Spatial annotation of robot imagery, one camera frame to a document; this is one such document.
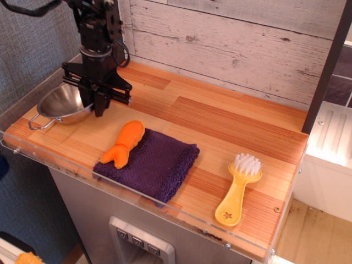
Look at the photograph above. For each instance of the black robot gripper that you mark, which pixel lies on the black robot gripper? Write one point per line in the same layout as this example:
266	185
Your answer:
98	81

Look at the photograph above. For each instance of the small stainless steel wok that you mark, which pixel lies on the small stainless steel wok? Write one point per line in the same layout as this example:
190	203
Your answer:
62	105

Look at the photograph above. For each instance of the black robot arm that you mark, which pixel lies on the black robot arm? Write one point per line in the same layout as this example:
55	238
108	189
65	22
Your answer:
102	52

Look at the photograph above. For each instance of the orange plush fish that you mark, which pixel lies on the orange plush fish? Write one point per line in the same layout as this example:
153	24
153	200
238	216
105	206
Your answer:
129	137

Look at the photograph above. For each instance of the purple knitted cloth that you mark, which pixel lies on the purple knitted cloth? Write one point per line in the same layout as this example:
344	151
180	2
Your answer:
157	166

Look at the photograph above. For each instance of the clear acrylic edge guard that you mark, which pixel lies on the clear acrylic edge guard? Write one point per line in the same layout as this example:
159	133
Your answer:
265	208

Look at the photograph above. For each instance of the grey toy fridge cabinet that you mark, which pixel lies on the grey toy fridge cabinet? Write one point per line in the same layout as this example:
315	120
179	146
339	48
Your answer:
91	201

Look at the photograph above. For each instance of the silver dispenser panel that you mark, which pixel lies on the silver dispenser panel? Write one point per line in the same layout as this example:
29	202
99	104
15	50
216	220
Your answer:
134	245

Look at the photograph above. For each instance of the yellow scrub brush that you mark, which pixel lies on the yellow scrub brush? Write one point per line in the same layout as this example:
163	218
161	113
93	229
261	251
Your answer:
245	169

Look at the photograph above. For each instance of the orange plush toy on floor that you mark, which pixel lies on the orange plush toy on floor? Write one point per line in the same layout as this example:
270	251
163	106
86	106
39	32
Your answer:
28	258

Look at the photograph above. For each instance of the white toy sink unit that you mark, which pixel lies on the white toy sink unit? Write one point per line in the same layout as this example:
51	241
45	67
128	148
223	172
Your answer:
324	177

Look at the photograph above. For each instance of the dark right shelf post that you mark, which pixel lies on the dark right shelf post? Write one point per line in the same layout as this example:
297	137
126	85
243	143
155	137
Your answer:
328	69

